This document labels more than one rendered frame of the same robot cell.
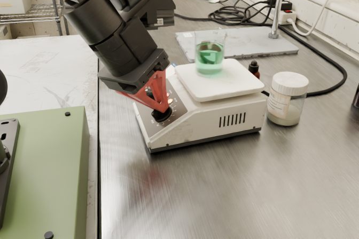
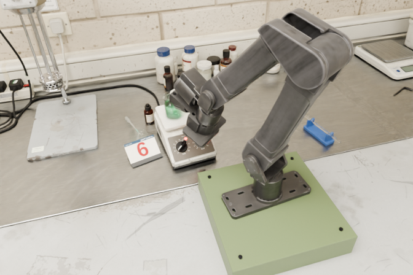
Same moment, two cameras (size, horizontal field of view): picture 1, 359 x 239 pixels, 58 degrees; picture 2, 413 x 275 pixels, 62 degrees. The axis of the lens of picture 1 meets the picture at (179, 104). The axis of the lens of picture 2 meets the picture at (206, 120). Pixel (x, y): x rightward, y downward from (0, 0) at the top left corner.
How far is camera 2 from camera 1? 0.94 m
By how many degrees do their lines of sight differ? 73
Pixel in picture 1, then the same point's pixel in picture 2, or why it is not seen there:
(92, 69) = (94, 210)
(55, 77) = (107, 235)
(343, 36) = (94, 72)
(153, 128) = (208, 148)
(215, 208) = (247, 135)
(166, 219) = not seen: hidden behind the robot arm
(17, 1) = not seen: outside the picture
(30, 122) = (219, 192)
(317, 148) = not seen: hidden behind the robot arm
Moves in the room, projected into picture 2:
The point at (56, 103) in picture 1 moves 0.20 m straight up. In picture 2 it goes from (157, 218) to (147, 156)
